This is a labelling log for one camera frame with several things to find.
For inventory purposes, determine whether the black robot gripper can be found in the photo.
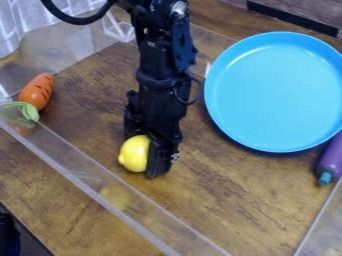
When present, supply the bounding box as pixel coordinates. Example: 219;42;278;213
124;70;191;178

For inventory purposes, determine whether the yellow toy lemon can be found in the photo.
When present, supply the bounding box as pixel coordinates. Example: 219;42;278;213
118;135;150;172

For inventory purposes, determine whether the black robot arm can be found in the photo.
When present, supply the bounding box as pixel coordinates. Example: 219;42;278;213
112;0;198;178

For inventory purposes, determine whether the round blue plastic tray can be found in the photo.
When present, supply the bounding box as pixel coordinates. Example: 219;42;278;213
204;31;342;153

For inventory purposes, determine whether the orange toy carrot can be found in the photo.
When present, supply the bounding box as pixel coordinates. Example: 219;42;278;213
4;73;55;122

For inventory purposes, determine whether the purple toy eggplant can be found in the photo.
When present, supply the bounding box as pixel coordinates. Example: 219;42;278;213
317;130;342;186

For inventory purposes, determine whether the grey patterned curtain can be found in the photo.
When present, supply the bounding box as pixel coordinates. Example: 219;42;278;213
0;0;111;60

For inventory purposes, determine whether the dark wooden board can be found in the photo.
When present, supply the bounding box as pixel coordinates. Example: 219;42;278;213
247;0;342;39

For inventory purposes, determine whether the clear acrylic barrier wall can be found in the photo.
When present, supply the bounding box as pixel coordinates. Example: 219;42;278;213
0;2;342;256

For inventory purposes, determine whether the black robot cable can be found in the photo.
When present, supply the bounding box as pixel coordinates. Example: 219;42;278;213
39;0;118;26

